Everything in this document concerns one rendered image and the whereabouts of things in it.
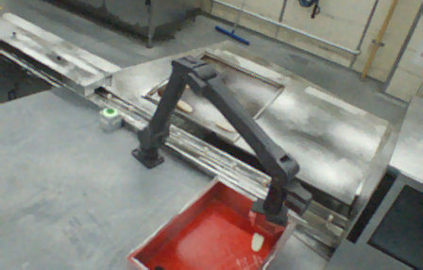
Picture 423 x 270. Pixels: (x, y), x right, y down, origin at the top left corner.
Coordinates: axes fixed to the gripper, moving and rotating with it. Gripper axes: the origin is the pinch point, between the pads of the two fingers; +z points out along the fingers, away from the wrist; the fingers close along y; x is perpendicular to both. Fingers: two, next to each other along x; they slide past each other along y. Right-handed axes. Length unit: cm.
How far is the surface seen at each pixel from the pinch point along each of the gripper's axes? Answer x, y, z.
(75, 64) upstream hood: 58, -111, -3
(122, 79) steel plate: 74, -92, 7
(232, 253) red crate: -7.2, -7.0, 8.6
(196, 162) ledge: 25.7, -31.9, 4.7
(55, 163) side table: 2, -81, 8
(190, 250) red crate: -12.2, -20.0, 8.5
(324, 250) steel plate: 8.0, 22.9, 9.4
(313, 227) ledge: 13.1, 17.1, 5.1
